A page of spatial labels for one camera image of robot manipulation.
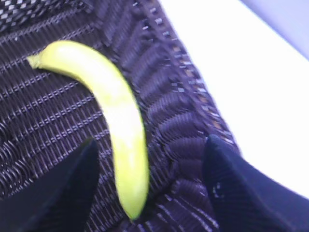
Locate yellow banana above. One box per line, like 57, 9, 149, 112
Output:
26, 40, 150, 220

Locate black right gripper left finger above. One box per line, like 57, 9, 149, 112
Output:
0, 138, 99, 232

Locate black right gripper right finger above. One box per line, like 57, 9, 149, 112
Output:
202, 134, 309, 232

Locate black wicker basket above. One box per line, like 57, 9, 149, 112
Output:
0, 0, 237, 232

